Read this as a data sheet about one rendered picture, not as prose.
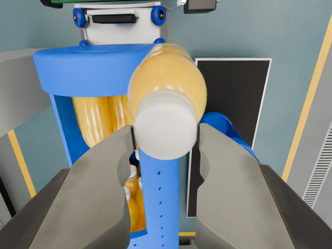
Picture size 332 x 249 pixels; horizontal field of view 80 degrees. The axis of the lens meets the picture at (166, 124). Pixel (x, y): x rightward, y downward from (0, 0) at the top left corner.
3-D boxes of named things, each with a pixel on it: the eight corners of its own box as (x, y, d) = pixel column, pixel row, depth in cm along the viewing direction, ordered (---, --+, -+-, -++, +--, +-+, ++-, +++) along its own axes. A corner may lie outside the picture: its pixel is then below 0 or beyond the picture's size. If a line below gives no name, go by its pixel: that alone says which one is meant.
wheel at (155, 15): (150, 25, 51) (156, 24, 50) (149, 5, 49) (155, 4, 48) (161, 25, 54) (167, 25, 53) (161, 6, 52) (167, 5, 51)
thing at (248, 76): (184, 206, 210) (186, 218, 196) (192, 55, 147) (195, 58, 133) (233, 205, 210) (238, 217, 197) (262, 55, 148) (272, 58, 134)
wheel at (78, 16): (79, 27, 50) (87, 27, 51) (75, 6, 48) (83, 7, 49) (73, 27, 53) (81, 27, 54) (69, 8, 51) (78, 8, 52)
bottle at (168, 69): (139, 81, 31) (103, 145, 15) (153, 35, 28) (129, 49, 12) (181, 96, 32) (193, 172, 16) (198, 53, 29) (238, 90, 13)
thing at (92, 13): (103, 24, 55) (88, 22, 43) (102, 15, 54) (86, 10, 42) (140, 23, 55) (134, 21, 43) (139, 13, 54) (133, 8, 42)
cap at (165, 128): (131, 133, 14) (126, 147, 13) (147, 82, 13) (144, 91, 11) (182, 149, 15) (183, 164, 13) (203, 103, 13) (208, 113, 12)
